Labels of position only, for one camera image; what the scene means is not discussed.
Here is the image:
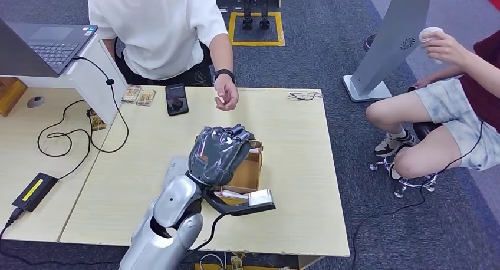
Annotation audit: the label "person's left hand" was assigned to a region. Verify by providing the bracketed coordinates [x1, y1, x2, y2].
[422, 31, 469, 65]
[213, 73, 240, 112]

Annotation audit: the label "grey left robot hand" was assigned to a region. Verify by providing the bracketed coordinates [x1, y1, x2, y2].
[187, 123, 256, 187]

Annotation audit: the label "white cup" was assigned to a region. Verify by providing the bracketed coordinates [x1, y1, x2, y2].
[419, 26, 445, 43]

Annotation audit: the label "grey card reader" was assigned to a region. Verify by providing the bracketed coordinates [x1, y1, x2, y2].
[162, 156, 190, 187]

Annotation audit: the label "person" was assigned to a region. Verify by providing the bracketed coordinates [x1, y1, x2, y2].
[86, 0, 240, 112]
[365, 26, 500, 181]

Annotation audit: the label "black wristwatch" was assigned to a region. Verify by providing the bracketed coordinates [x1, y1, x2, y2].
[213, 68, 236, 84]

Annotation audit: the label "wooden organizer tray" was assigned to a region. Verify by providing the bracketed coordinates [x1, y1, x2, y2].
[195, 134, 264, 206]

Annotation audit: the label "black chrome-based stool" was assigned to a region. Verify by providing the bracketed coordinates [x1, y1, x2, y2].
[369, 121, 444, 199]

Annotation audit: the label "grey kiosk stand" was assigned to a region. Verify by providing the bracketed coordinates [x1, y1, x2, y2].
[342, 0, 433, 103]

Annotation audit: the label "black smartphone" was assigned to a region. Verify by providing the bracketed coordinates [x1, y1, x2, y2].
[165, 83, 189, 117]

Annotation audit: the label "clear-framed eyeglasses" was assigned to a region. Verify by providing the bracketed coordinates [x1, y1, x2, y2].
[288, 91, 324, 102]

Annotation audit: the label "black robot leg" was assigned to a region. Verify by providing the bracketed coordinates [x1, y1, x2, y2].
[259, 0, 271, 31]
[241, 0, 254, 31]

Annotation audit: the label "white laptop stand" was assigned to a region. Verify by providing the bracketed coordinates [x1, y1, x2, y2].
[17, 34, 129, 126]

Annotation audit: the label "grey laptop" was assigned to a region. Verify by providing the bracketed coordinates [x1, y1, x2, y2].
[0, 17, 99, 78]

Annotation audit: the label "black yellow-labelled power adapter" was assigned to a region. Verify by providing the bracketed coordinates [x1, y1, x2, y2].
[11, 172, 60, 213]

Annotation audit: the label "orange wooden box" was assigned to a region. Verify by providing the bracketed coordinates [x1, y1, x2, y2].
[0, 75, 28, 118]

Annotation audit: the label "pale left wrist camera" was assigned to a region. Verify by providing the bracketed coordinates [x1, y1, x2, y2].
[202, 186, 277, 218]

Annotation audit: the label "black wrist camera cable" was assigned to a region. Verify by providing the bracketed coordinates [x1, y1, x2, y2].
[183, 212, 228, 257]

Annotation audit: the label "long black floor cable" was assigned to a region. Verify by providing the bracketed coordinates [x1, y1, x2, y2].
[350, 120, 487, 270]

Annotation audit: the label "black laptop charger cable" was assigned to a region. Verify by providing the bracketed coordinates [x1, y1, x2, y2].
[37, 55, 130, 180]

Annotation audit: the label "black adapter mains cable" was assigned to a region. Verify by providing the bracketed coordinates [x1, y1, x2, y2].
[0, 208, 126, 266]

